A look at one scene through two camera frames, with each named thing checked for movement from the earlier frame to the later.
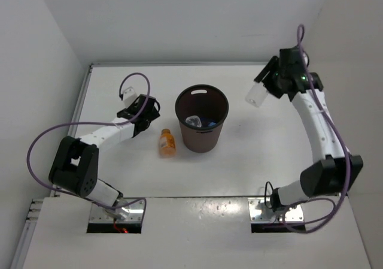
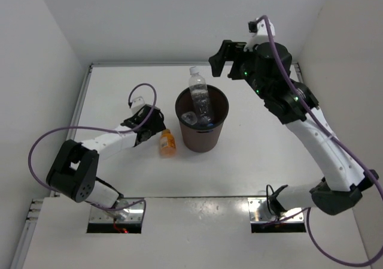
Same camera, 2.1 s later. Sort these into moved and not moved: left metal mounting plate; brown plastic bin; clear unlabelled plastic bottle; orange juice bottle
Moved: clear unlabelled plastic bottle
Not moved: left metal mounting plate; orange juice bottle; brown plastic bin
